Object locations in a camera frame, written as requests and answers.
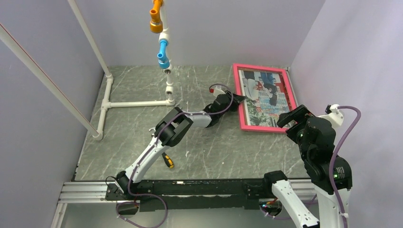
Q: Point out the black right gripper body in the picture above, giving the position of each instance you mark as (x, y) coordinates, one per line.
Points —
(295, 132)

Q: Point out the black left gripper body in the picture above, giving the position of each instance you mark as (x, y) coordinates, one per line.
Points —
(233, 104)

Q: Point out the pink wooden photo frame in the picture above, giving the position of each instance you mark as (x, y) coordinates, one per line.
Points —
(287, 83)

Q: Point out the colourful printed photo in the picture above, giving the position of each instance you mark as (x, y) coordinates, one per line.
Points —
(267, 98)

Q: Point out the yellow black screwdriver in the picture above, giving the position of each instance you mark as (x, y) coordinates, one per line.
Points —
(167, 160)

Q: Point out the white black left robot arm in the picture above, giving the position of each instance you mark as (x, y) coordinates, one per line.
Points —
(170, 131)

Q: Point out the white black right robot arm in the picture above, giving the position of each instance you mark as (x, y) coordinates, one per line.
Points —
(330, 174)

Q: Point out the blue pipe fitting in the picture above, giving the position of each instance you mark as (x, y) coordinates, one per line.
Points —
(162, 56)

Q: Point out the white PVC pipe stand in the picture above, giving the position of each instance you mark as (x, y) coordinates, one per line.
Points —
(127, 86)

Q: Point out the orange pipe fitting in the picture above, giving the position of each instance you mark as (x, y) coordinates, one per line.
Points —
(156, 24)

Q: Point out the white diagonal pole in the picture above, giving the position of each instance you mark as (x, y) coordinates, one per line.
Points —
(30, 63)

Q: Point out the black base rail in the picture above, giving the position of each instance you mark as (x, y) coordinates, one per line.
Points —
(195, 194)

